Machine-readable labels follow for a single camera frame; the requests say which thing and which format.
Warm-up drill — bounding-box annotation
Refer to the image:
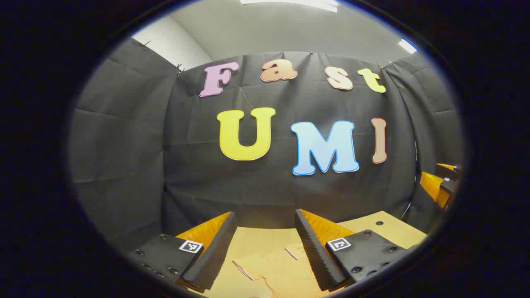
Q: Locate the black backdrop cloth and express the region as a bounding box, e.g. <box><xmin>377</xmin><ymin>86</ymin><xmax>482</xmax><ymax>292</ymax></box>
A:
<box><xmin>68</xmin><ymin>38</ymin><xmax>464</xmax><ymax>253</ymax></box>

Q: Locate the small ceiling light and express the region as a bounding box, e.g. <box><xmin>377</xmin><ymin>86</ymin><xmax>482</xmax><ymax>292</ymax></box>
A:
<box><xmin>398</xmin><ymin>38</ymin><xmax>418</xmax><ymax>54</ymax></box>

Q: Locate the long ceiling light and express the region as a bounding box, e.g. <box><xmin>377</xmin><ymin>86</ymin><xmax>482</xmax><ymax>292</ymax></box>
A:
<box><xmin>240</xmin><ymin>0</ymin><xmax>340</xmax><ymax>13</ymax></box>

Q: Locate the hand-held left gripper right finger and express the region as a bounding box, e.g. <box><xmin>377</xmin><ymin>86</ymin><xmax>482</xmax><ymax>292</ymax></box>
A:
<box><xmin>295</xmin><ymin>209</ymin><xmax>414</xmax><ymax>291</ymax></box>

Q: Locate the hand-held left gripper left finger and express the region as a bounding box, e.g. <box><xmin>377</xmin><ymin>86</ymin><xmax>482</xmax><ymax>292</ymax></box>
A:
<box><xmin>126</xmin><ymin>212</ymin><xmax>237</xmax><ymax>293</ymax></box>

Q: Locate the orange polo T-shirt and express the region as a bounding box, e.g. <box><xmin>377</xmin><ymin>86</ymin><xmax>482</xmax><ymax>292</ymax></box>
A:
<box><xmin>215</xmin><ymin>243</ymin><xmax>321</xmax><ymax>298</ymax></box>

